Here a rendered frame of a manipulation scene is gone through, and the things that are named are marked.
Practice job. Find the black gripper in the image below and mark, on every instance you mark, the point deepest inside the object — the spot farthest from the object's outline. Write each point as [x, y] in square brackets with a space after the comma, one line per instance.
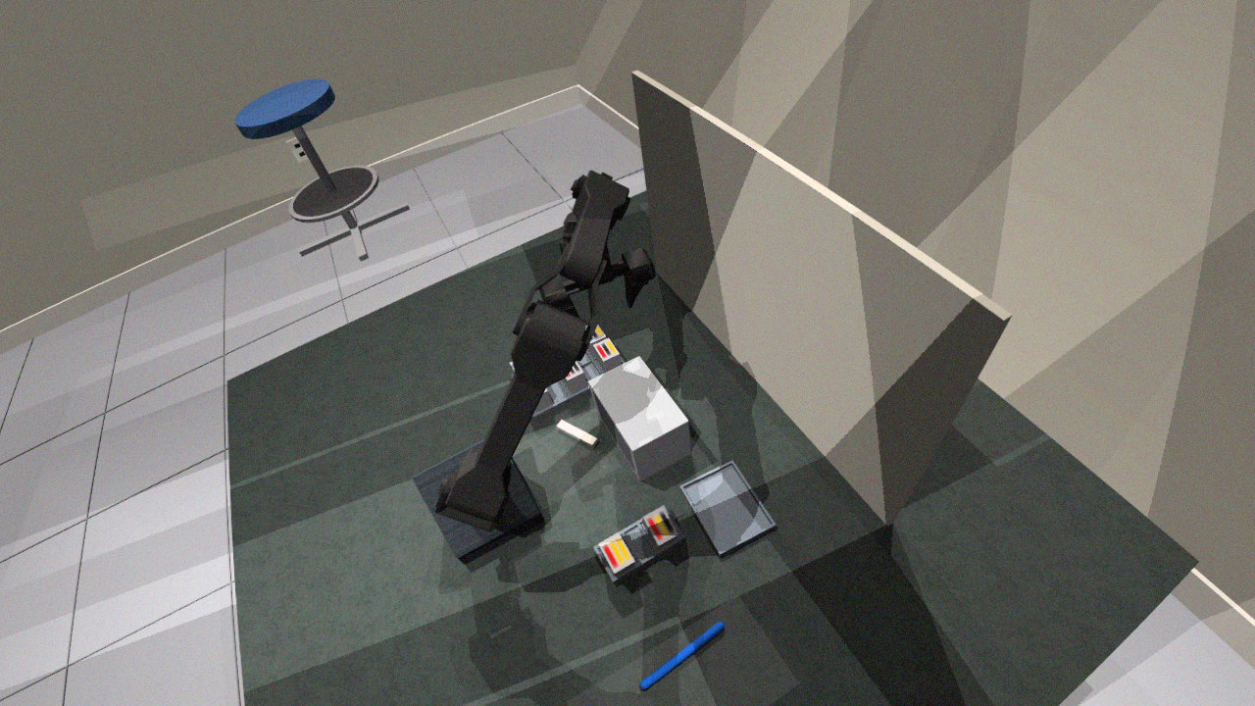
[636, 266]

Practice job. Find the grey flat panel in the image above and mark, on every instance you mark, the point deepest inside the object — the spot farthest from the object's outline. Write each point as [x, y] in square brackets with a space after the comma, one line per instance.
[864, 341]

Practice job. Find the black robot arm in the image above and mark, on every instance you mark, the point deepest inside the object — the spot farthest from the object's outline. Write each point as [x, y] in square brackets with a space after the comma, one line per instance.
[549, 342]

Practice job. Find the blue rod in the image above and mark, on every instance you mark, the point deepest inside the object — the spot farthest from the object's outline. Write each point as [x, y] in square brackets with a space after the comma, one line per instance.
[682, 655]

